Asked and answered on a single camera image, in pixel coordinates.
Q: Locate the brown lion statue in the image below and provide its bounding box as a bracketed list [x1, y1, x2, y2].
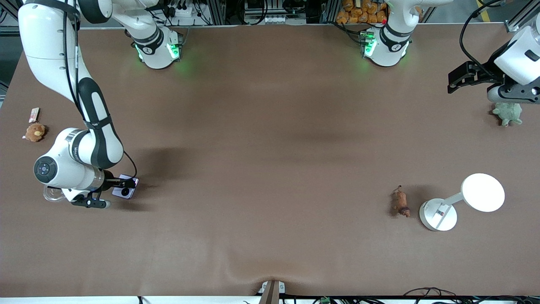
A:
[391, 185, 411, 218]

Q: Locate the green turtle plush toy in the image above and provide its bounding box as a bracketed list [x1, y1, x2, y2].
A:
[492, 103, 524, 127]

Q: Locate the large clear glass cup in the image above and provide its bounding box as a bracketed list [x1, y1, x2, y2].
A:
[43, 185, 66, 203]

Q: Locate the small brown plush toy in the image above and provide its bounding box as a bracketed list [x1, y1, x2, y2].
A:
[23, 122, 47, 143]

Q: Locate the white round desk lamp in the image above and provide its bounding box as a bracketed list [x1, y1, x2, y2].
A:
[419, 173, 505, 232]

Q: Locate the orange plush toy pile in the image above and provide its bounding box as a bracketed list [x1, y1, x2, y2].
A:
[336, 0, 387, 24]

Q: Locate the white power strip with plugs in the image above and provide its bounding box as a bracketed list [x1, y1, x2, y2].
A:
[166, 3, 200, 18]

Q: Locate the long white power strip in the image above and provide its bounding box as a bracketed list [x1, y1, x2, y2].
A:
[249, 15, 297, 24]

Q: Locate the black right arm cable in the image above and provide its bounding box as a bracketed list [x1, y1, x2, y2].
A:
[62, 11, 138, 181]

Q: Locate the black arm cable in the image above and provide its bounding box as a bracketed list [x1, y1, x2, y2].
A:
[62, 11, 138, 181]
[459, 0, 507, 79]

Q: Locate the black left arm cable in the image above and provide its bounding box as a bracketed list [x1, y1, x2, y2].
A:
[459, 0, 507, 79]

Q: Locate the aluminium frame post with bracket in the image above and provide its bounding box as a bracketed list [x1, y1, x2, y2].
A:
[0, 0, 21, 28]
[505, 0, 540, 33]

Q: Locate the metal table edge bracket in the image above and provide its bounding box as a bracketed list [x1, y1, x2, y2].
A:
[258, 280, 286, 304]

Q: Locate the black cable bundle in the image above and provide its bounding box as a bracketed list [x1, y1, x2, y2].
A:
[403, 287, 457, 304]

